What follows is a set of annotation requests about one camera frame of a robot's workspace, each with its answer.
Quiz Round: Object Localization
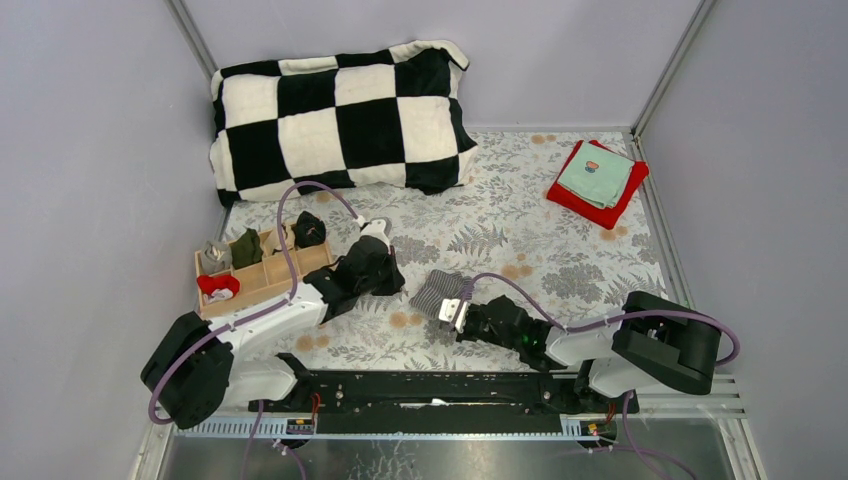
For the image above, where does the wooden divided organizer box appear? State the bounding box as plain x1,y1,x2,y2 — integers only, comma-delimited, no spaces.
194,230,292,319

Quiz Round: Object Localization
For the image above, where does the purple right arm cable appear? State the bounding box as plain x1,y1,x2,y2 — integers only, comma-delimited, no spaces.
460,272,742,480

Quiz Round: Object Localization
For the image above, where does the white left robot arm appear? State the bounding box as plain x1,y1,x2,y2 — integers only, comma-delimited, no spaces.
140,235,405,429

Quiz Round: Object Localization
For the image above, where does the beige rolled sock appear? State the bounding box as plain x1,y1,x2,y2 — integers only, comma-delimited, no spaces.
261,224,295,257

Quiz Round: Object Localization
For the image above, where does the dark green rolled sock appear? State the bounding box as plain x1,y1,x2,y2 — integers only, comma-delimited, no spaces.
230,228,263,270

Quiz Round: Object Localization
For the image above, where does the red rolled sock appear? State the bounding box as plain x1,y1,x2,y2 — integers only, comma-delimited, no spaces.
196,274,241,304

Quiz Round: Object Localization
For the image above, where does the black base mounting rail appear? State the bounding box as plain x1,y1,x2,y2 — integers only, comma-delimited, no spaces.
249,370,639,434

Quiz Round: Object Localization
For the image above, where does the floral patterned bed sheet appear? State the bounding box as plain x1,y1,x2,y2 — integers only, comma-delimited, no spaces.
185,130,690,374

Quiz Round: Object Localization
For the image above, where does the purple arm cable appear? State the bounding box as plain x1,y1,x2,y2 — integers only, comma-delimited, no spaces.
146,180,369,480
460,272,742,480

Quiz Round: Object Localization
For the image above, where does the red folded garment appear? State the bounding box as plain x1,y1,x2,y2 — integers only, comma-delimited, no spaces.
546,140,650,229

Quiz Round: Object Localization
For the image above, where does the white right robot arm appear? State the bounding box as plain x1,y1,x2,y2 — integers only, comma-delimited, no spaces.
438,291,722,412

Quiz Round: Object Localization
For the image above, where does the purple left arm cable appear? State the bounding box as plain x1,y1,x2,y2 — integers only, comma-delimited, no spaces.
146,180,369,480

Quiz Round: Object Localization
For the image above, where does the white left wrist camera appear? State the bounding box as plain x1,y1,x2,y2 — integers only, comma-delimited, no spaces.
360,217,392,249

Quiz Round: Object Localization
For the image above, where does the mint green folded cloth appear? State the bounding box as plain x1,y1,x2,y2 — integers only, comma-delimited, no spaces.
556,143,635,209

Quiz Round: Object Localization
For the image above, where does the grey striped underwear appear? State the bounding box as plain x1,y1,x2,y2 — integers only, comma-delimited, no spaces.
409,270,471,319

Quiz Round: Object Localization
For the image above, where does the black white checkered pillow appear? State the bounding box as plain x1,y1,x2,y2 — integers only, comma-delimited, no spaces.
209,40,478,206

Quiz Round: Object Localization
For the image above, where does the grey rolled sock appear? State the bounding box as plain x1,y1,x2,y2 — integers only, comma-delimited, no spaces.
199,241,232,275

